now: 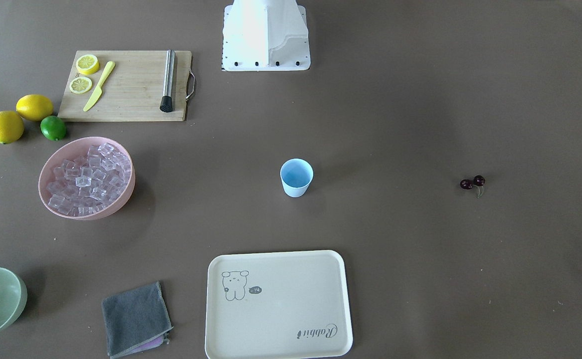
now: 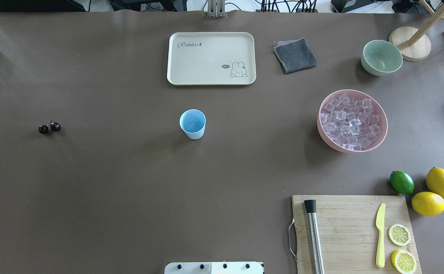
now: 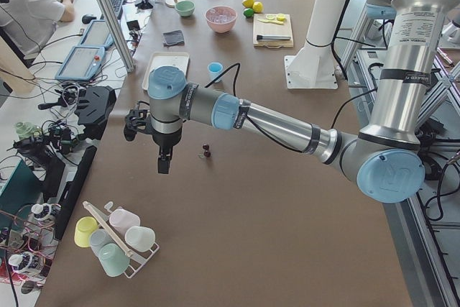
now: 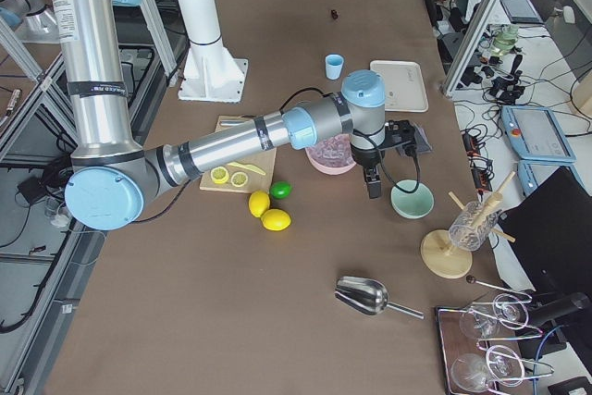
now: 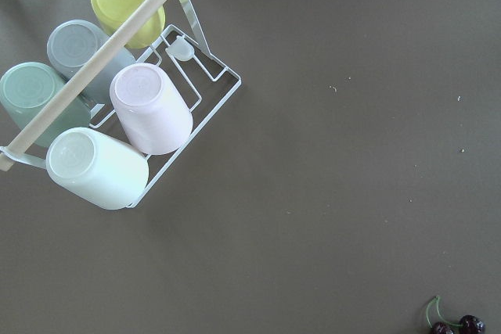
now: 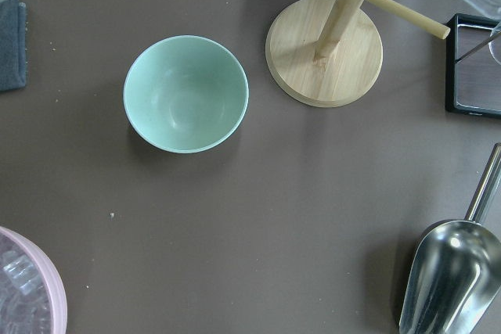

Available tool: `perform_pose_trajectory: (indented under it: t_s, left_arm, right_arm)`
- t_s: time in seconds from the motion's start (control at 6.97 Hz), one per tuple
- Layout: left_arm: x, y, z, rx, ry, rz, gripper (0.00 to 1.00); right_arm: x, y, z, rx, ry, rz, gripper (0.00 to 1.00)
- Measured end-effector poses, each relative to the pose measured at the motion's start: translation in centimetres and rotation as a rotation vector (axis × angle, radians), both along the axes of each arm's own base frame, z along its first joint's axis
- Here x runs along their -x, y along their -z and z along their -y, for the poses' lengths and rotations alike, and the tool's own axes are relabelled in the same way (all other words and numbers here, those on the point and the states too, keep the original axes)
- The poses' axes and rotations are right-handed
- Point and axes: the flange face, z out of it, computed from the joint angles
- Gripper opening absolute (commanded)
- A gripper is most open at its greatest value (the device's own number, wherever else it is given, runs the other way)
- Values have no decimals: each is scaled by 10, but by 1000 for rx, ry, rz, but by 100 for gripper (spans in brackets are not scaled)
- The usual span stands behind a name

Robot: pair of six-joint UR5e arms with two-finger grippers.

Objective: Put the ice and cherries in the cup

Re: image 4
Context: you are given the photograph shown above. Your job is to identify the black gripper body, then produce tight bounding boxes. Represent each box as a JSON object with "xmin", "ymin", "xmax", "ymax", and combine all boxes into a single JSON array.
[{"xmin": 351, "ymin": 120, "xmax": 415, "ymax": 186}]

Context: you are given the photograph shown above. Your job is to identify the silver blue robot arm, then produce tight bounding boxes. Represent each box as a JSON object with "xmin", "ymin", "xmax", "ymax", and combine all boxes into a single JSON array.
[{"xmin": 52, "ymin": 0, "xmax": 415, "ymax": 230}]

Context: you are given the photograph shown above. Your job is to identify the pink bowl of ice cubes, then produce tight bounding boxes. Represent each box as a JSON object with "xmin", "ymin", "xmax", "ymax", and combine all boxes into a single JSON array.
[{"xmin": 305, "ymin": 134, "xmax": 356, "ymax": 175}]

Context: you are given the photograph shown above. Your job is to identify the light blue plastic cup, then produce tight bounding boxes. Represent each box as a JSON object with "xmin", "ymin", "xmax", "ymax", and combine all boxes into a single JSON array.
[{"xmin": 325, "ymin": 54, "xmax": 344, "ymax": 80}]

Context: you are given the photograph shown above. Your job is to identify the wooden cup tree stand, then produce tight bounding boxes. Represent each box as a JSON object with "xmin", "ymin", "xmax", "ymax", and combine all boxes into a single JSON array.
[{"xmin": 420, "ymin": 171, "xmax": 515, "ymax": 278}]

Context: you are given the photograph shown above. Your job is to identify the steel ice scoop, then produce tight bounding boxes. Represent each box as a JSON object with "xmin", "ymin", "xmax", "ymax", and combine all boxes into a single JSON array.
[{"xmin": 335, "ymin": 276, "xmax": 425, "ymax": 319}]

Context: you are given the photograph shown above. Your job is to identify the grey folded cloth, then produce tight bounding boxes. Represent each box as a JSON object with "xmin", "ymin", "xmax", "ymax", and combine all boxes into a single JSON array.
[{"xmin": 412, "ymin": 122, "xmax": 433, "ymax": 154}]

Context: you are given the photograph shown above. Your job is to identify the cream rectangular tray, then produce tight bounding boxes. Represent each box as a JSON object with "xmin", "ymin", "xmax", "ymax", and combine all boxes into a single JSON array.
[{"xmin": 370, "ymin": 60, "xmax": 428, "ymax": 113}]

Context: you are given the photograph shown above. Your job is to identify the green ceramic bowl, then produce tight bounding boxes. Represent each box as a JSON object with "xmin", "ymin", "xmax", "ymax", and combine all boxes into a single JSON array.
[{"xmin": 390, "ymin": 179, "xmax": 435, "ymax": 219}]

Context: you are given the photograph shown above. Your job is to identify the green lime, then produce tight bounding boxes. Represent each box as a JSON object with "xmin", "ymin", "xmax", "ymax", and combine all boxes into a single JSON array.
[{"xmin": 269, "ymin": 181, "xmax": 292, "ymax": 200}]

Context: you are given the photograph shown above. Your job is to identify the yellow lemon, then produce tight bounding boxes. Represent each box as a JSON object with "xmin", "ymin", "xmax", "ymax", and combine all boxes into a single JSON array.
[
  {"xmin": 261, "ymin": 209, "xmax": 291, "ymax": 231},
  {"xmin": 248, "ymin": 191, "xmax": 271, "ymax": 218}
]

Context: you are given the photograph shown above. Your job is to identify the clear textured glass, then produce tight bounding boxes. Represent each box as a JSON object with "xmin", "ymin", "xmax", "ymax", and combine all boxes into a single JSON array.
[{"xmin": 449, "ymin": 201, "xmax": 500, "ymax": 252}]

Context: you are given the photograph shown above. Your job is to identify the wooden cutting board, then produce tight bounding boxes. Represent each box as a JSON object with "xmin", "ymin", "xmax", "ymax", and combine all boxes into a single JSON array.
[{"xmin": 199, "ymin": 115, "xmax": 277, "ymax": 194}]

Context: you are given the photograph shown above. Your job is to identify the yellow plastic knife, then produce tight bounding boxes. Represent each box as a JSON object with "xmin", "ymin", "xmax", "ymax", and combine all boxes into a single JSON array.
[{"xmin": 228, "ymin": 162, "xmax": 266, "ymax": 176}]

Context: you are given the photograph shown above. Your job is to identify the lemon slice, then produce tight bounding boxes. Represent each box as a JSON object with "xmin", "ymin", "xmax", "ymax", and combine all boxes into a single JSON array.
[
  {"xmin": 210, "ymin": 167, "xmax": 229, "ymax": 184},
  {"xmin": 230, "ymin": 171, "xmax": 249, "ymax": 188}
]

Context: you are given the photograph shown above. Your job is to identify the blue teach pendant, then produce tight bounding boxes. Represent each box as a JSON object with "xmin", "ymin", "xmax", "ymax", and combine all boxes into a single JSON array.
[
  {"xmin": 517, "ymin": 160, "xmax": 579, "ymax": 197},
  {"xmin": 500, "ymin": 105, "xmax": 576, "ymax": 164}
]

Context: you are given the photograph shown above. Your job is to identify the wine glass in holder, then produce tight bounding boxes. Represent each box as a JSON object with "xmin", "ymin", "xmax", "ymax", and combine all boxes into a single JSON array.
[{"xmin": 459, "ymin": 293, "xmax": 528, "ymax": 339}]

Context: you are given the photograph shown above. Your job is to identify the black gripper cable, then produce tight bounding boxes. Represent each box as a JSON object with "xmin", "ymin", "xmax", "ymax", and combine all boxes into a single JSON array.
[{"xmin": 279, "ymin": 86, "xmax": 422, "ymax": 195}]

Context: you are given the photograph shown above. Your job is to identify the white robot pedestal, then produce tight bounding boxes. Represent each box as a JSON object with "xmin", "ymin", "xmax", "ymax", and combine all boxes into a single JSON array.
[{"xmin": 178, "ymin": 0, "xmax": 248, "ymax": 104}]

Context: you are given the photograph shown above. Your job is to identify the aluminium frame post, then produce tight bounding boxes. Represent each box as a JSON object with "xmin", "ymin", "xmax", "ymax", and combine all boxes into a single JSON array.
[{"xmin": 440, "ymin": 0, "xmax": 499, "ymax": 98}]

